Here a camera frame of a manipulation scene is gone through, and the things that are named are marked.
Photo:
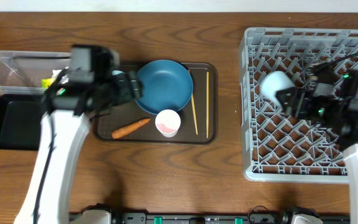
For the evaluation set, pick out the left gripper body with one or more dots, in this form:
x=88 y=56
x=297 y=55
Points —
x=119 y=93

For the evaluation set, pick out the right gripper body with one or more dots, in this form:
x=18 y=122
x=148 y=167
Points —
x=311 y=107

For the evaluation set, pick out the light blue cup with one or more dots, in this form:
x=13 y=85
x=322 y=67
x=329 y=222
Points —
x=274 y=82

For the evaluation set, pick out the pink cup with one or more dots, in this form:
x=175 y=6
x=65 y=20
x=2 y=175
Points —
x=168 y=123

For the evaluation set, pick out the white napkin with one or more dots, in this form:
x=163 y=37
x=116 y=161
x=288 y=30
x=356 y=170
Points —
x=60 y=75

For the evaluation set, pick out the yellow snack wrapper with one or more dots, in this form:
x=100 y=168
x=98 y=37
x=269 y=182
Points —
x=47 y=82

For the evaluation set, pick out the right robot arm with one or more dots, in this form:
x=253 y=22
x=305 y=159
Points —
x=337 y=113

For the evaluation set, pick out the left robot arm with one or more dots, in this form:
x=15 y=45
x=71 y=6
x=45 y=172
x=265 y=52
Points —
x=87 y=84

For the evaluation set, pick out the grey dishwasher rack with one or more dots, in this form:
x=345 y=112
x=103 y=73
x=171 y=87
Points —
x=277 y=147

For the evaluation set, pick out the light blue rice bowl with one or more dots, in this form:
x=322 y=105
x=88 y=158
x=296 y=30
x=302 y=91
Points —
x=117 y=72

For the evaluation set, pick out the brown serving tray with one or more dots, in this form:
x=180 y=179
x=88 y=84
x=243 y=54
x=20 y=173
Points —
x=117 y=117

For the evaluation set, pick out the dark blue bowl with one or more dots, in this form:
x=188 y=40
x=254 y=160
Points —
x=167 y=85

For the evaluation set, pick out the orange carrot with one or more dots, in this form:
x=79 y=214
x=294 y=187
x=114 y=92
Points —
x=124 y=131

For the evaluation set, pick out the left wooden chopstick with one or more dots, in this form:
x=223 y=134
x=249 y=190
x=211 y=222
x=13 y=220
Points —
x=194 y=111

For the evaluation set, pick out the wooden chopstick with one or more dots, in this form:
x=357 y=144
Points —
x=194 y=111
x=207 y=105

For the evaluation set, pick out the right wooden chopstick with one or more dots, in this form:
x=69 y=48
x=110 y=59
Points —
x=207 y=105

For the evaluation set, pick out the black plastic bin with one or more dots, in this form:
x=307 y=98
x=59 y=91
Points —
x=20 y=122

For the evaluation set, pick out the clear plastic bin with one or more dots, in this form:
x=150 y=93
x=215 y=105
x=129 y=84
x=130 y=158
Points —
x=27 y=73

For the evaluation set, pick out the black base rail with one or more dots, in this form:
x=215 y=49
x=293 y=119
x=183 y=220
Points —
x=142 y=218

